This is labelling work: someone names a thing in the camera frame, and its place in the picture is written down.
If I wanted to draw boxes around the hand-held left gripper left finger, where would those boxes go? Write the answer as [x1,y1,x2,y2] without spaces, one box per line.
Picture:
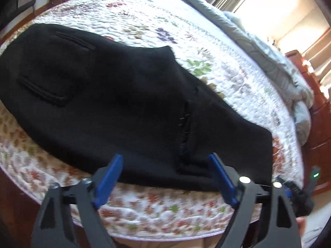
[30,154,123,248]

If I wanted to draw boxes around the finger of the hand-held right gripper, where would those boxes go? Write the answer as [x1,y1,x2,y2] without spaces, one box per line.
[278,177,298,199]

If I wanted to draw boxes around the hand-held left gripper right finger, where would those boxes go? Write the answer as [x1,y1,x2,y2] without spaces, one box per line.
[208,153,302,248]

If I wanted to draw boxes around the black pants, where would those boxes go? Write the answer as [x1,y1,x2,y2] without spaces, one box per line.
[0,23,273,192]

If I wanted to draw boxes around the person's right hand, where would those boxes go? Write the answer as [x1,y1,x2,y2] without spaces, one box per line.
[296,217,308,236]

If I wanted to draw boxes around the wooden headboard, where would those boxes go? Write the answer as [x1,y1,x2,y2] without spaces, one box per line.
[284,50,331,194]

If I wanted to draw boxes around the floral quilted bed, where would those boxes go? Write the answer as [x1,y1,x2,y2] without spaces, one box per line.
[0,0,304,238]

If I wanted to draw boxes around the grey-blue duvet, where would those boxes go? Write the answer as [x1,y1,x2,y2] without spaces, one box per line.
[152,0,314,145]

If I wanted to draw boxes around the black office chair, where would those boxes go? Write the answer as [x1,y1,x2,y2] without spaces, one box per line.
[0,0,37,29]

